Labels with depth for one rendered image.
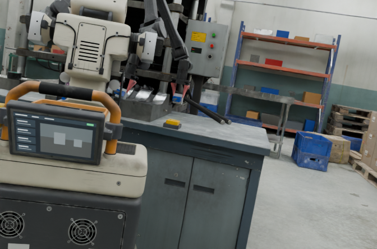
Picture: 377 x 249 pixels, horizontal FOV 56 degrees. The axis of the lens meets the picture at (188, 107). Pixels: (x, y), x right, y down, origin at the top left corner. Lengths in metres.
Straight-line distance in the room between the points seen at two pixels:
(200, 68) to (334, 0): 6.35
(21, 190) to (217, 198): 1.03
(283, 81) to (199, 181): 6.75
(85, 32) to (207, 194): 1.00
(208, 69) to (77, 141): 1.76
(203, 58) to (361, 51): 6.34
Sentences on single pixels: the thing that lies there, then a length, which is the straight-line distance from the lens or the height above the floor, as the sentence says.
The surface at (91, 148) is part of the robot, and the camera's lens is 1.06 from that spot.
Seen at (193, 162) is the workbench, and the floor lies 0.63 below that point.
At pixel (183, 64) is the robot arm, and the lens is 1.93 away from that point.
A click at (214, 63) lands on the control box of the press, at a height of 1.18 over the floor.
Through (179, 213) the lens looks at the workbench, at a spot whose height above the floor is 0.36.
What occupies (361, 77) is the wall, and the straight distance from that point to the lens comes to 8.70.
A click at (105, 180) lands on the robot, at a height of 0.74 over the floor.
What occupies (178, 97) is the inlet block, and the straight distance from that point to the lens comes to 1.92.
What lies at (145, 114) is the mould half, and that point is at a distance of 1.87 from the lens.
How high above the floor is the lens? 1.11
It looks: 6 degrees down
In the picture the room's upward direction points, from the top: 10 degrees clockwise
